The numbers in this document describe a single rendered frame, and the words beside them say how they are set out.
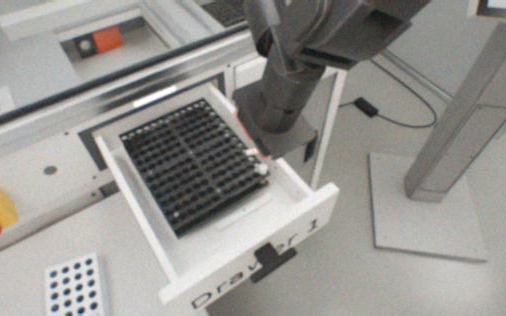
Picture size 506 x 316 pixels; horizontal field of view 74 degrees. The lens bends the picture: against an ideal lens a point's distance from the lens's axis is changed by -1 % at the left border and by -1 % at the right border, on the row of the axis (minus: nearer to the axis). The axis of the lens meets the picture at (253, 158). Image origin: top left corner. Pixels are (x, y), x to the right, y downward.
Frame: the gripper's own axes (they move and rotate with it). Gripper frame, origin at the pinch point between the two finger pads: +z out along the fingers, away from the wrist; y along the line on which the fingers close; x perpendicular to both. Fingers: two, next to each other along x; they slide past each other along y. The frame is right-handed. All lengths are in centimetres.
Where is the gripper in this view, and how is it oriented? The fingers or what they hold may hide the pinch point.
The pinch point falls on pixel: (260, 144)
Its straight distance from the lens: 50.2
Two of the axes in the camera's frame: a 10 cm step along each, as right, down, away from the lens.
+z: -1.7, 3.9, 9.1
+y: 5.2, 8.1, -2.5
